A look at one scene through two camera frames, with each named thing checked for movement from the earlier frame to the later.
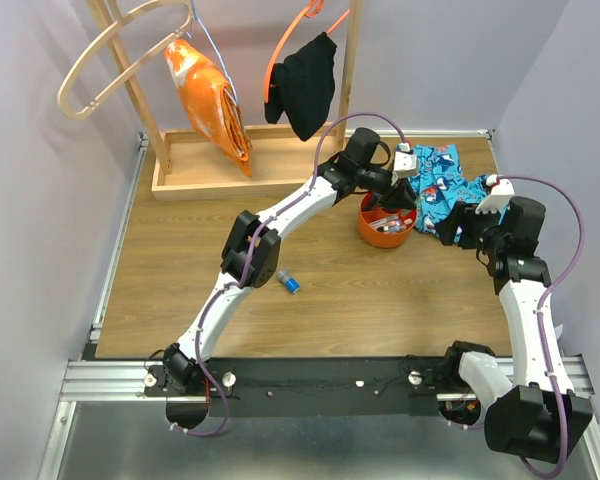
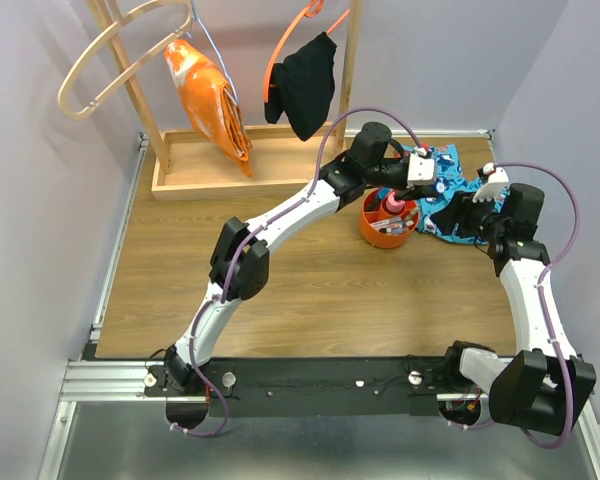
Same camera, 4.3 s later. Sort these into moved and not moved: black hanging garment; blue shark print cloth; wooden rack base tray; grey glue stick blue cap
Moved: grey glue stick blue cap
Not moved: wooden rack base tray; black hanging garment; blue shark print cloth
